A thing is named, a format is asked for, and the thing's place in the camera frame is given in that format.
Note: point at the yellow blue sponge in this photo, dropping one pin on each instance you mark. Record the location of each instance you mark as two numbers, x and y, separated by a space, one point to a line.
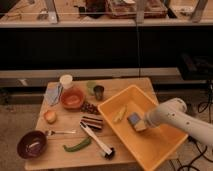
136 122

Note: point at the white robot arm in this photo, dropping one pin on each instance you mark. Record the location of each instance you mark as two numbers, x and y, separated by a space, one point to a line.
173 112

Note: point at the yellow plastic tray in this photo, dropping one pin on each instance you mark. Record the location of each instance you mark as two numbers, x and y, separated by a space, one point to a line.
154 145

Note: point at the dark metal cup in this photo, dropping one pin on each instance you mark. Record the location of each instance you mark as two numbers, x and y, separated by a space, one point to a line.
99 92

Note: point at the green round object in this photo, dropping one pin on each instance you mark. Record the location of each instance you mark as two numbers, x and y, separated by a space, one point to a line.
90 87

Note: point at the dark grape bunch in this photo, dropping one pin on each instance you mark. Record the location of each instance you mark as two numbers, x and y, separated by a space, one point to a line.
89 108

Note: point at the yellow banana piece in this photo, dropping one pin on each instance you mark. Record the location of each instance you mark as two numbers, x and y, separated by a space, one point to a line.
119 116

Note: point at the orange bowl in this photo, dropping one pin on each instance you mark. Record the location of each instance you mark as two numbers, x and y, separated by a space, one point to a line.
72 98

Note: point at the striped brown white block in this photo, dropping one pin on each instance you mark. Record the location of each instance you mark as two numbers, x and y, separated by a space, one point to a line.
93 123

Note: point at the white cup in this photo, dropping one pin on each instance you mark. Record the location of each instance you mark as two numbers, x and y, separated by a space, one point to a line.
66 81

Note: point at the light blue cloth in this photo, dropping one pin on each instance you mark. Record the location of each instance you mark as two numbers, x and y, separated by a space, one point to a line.
52 95

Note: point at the wooden table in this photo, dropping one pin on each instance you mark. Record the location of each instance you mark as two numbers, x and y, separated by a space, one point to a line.
88 158

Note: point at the peach coloured fruit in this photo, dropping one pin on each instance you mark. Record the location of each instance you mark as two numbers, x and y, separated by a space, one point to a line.
50 116

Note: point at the green chili pepper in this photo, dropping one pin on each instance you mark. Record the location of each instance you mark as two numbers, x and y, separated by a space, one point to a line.
84 143

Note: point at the silver fork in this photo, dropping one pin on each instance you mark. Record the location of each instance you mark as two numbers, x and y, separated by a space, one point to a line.
50 132

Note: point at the dark purple bowl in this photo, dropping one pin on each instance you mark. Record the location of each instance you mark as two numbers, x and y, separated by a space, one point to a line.
32 145

